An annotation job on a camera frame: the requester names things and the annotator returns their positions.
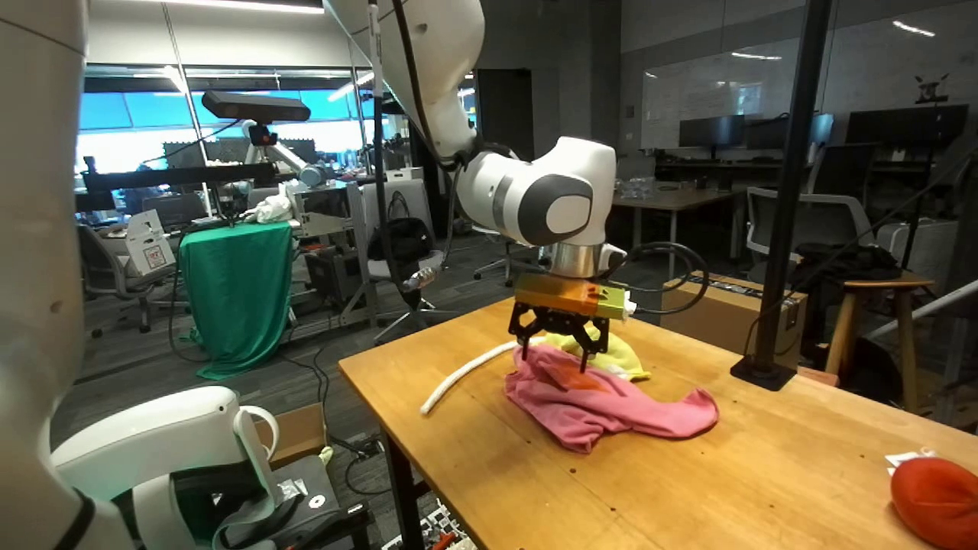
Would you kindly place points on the orange red cloth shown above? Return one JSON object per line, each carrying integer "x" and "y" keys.
{"x": 940, "y": 503}

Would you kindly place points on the black camera stand pole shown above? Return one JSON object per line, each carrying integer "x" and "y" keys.
{"x": 763, "y": 366}

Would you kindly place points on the wooden stool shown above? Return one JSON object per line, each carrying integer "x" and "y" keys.
{"x": 880, "y": 362}

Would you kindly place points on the black office chair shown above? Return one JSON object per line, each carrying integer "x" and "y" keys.
{"x": 404, "y": 255}

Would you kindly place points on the yellow-topped black gripper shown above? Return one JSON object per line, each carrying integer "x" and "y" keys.
{"x": 573, "y": 307}

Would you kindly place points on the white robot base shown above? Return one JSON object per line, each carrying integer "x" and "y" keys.
{"x": 188, "y": 472}

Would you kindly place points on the cardboard box on floor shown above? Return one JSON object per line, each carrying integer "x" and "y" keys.
{"x": 726, "y": 312}

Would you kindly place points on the magenta pink shirt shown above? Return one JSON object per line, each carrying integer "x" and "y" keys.
{"x": 579, "y": 408}

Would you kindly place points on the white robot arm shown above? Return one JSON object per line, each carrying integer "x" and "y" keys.
{"x": 419, "y": 53}

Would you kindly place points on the overhead black camera rig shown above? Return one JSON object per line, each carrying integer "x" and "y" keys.
{"x": 257, "y": 113}

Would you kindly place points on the yellow-green towel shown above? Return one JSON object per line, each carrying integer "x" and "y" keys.
{"x": 618, "y": 359}

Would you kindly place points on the wooden background desk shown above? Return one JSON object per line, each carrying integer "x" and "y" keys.
{"x": 666, "y": 204}

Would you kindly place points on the green draped cloth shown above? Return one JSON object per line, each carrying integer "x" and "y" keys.
{"x": 240, "y": 295}

